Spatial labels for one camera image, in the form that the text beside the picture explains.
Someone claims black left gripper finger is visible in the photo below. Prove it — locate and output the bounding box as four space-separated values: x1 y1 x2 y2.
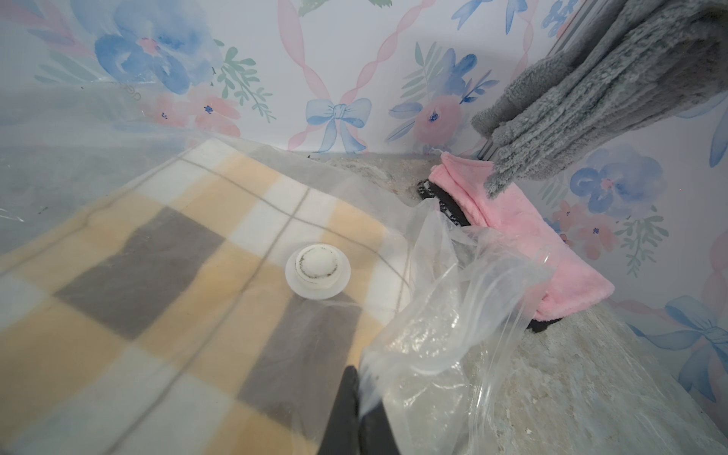
318 366 400 455

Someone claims clear plastic vacuum bag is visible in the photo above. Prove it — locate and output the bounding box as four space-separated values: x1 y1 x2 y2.
1 85 551 454

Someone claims black white patterned blanket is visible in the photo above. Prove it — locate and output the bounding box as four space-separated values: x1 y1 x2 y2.
416 180 562 334

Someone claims pink fluffy blanket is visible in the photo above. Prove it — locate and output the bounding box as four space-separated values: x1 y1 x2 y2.
428 153 614 322

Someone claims grey fluffy blanket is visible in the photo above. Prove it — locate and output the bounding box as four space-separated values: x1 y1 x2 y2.
471 1 727 196

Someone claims white round bag valve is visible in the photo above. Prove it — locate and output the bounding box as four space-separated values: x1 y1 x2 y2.
284 244 352 301

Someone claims orange cream striped blanket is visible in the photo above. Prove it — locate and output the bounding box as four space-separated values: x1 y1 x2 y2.
1 140 409 454

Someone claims right aluminium corner post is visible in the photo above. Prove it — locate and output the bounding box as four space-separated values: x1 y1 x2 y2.
547 0 612 57

